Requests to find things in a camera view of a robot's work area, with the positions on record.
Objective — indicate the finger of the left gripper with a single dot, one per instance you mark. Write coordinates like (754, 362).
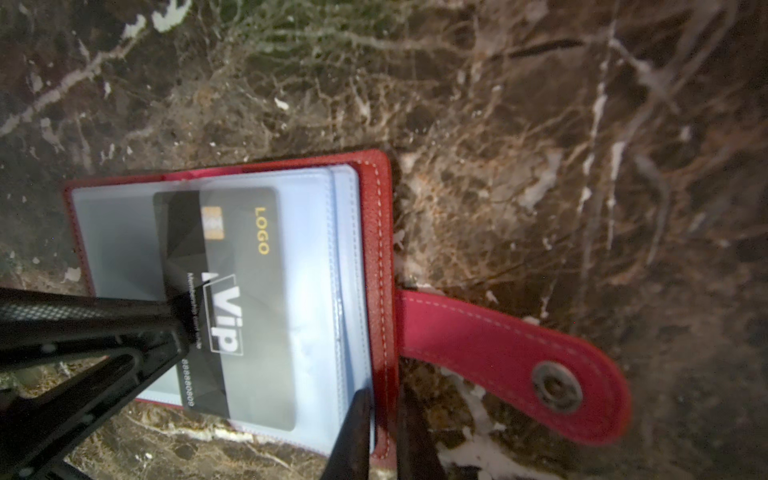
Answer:
(37, 326)
(38, 432)

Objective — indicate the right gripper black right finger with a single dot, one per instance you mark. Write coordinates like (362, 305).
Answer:
(416, 454)

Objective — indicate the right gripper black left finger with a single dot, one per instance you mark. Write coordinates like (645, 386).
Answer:
(349, 459)

